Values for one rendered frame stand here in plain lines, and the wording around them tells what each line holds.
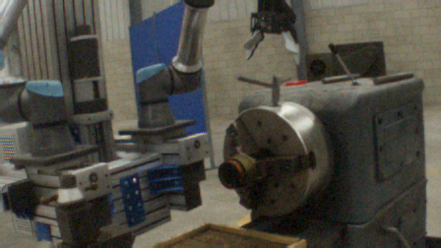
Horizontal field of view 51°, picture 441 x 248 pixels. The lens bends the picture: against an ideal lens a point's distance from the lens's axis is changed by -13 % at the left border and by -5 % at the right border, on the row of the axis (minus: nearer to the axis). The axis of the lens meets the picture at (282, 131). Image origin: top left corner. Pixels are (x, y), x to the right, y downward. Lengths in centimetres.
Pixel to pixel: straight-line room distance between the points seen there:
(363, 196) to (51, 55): 115
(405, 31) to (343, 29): 148
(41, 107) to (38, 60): 34
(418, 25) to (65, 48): 1009
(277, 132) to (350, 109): 22
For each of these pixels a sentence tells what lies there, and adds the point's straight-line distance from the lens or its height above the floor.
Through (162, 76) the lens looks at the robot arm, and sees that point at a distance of 188.
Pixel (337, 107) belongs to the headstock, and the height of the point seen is 121.
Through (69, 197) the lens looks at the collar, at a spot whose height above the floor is 113.
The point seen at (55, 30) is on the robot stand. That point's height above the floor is 157.
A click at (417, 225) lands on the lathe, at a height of 70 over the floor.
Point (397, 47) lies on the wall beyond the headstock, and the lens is 1146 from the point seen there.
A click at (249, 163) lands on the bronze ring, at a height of 110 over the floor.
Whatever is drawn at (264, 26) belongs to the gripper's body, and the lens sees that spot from 129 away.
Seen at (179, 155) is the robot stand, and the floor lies 106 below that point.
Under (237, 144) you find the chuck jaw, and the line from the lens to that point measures 137.
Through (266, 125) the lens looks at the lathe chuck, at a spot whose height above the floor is 119.
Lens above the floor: 137
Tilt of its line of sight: 9 degrees down
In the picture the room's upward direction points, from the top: 6 degrees counter-clockwise
